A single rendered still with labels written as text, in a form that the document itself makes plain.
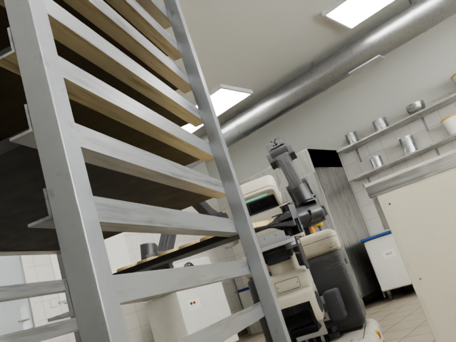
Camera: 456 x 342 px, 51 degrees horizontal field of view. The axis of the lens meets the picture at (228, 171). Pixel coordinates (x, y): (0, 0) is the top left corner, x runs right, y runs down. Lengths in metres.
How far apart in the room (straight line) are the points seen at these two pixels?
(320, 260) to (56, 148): 2.21
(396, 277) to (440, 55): 2.73
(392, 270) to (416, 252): 3.94
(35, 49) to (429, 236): 1.71
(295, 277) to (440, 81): 4.48
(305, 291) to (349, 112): 4.73
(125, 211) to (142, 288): 0.10
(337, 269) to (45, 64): 2.23
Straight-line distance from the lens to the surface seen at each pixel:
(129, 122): 0.77
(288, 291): 2.38
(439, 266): 2.02
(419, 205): 2.01
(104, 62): 0.77
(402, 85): 6.58
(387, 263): 5.96
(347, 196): 6.51
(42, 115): 0.50
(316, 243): 2.60
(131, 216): 0.61
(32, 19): 0.55
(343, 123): 6.84
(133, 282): 0.56
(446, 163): 2.02
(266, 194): 2.33
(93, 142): 0.59
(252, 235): 1.02
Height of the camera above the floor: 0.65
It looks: 14 degrees up
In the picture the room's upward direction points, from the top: 18 degrees counter-clockwise
